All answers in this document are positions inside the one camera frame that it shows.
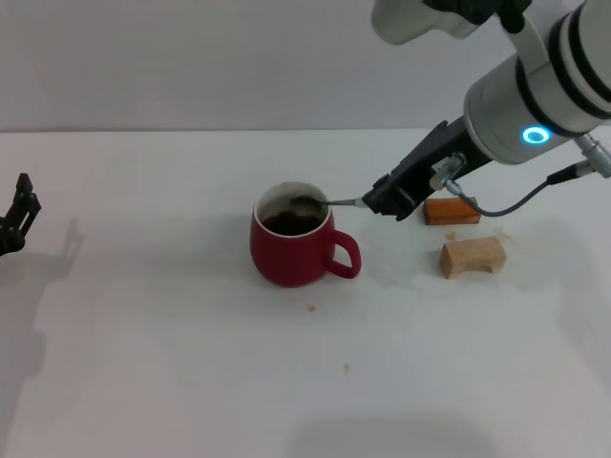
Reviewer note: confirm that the light wooden arch block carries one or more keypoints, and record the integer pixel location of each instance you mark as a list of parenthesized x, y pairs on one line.
[(465, 257)]

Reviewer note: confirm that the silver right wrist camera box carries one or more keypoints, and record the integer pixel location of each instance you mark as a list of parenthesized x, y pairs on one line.
[(406, 19)]

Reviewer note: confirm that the orange-brown wooden block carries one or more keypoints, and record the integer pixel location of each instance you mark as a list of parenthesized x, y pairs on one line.
[(448, 212)]

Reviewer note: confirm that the dark coffee liquid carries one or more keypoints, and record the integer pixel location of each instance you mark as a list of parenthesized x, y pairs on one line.
[(286, 225)]

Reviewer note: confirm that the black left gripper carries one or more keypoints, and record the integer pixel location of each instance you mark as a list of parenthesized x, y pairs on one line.
[(8, 238)]

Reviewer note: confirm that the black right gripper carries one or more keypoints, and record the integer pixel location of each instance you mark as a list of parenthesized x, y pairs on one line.
[(434, 157)]

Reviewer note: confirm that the red ceramic mug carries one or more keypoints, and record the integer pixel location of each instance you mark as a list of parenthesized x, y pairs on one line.
[(291, 260)]

